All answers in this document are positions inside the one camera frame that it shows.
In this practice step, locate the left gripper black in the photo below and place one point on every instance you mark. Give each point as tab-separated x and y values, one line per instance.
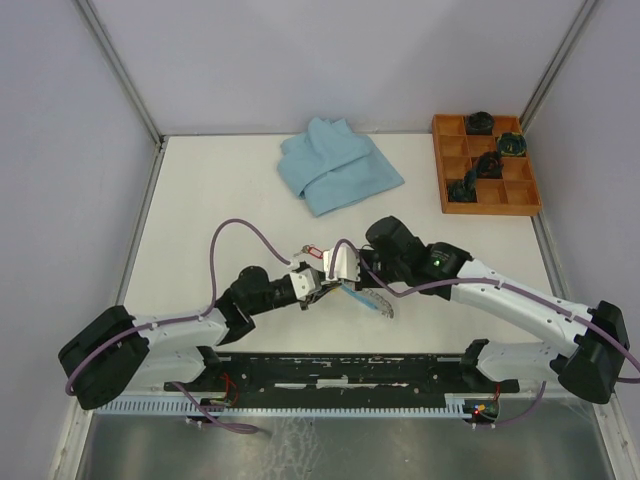
309	299

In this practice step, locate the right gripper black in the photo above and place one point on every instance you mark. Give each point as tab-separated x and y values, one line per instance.
364	282

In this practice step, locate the metal key organizer plate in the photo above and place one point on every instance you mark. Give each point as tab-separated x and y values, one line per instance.
370	299

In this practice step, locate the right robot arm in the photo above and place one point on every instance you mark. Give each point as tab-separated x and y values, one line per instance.
582	348

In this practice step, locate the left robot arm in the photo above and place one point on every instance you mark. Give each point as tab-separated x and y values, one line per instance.
118	351

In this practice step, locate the light blue cloth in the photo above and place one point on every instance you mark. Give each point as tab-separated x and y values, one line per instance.
330	167

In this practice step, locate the wooden compartment tray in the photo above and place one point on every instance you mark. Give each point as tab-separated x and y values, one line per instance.
483	165

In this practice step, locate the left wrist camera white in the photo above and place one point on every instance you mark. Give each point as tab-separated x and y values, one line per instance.
305	282

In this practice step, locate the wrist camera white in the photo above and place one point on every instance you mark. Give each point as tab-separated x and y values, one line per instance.
341	265
305	282

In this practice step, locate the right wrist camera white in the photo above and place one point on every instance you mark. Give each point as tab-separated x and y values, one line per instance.
341	265

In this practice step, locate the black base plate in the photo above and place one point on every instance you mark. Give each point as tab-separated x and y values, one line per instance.
324	381

